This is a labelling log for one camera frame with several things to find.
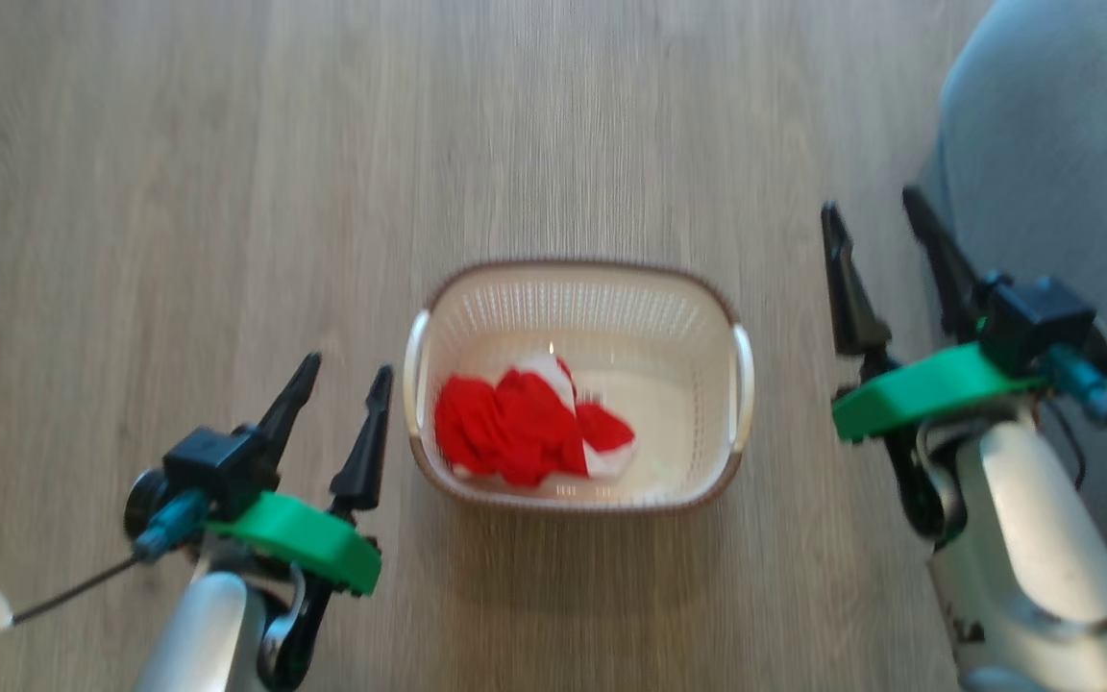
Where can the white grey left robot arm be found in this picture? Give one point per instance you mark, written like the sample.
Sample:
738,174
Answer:
198,634

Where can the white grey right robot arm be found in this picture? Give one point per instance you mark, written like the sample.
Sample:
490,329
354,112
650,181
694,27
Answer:
1024,538

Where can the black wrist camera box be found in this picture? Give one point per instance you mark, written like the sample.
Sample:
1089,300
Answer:
212,466
1034,322

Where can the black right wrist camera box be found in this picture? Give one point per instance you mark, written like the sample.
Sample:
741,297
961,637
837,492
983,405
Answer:
1034,322

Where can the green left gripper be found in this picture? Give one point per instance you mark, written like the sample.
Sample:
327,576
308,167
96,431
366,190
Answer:
313,538

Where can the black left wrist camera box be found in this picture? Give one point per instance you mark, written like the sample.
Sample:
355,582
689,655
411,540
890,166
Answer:
212,466

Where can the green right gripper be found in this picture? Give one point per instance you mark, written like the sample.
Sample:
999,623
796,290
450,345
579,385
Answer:
919,389

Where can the red and white cloth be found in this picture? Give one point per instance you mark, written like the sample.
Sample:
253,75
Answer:
515,428

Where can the beige plastic laundry basket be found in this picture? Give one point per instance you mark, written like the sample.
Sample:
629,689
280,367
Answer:
669,384

